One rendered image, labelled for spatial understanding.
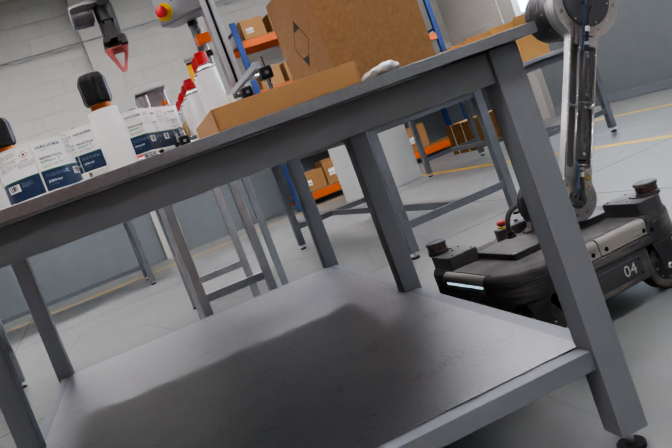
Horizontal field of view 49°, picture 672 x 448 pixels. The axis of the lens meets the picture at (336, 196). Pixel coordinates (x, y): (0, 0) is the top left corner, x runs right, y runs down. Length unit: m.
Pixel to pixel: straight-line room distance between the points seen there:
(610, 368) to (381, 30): 0.83
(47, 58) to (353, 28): 8.61
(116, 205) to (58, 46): 8.94
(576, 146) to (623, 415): 1.00
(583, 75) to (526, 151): 0.98
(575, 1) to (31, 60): 8.38
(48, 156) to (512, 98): 1.26
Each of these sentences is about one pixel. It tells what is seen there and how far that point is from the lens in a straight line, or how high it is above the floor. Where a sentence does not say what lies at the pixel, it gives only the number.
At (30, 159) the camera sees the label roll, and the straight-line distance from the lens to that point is 2.12.
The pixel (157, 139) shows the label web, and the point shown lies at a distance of 2.55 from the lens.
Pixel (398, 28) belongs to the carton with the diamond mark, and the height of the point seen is 0.93.
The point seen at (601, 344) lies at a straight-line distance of 1.49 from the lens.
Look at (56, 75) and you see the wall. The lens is 10.05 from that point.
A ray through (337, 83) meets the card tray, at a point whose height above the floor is 0.84.
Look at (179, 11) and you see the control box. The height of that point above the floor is 1.31.
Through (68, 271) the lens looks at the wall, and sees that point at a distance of 9.87.
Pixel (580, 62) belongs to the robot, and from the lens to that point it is 2.37.
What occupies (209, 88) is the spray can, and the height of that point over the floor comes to 0.99.
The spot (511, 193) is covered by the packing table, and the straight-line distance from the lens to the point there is 4.22.
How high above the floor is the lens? 0.76
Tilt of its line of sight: 4 degrees down
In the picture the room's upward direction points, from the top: 20 degrees counter-clockwise
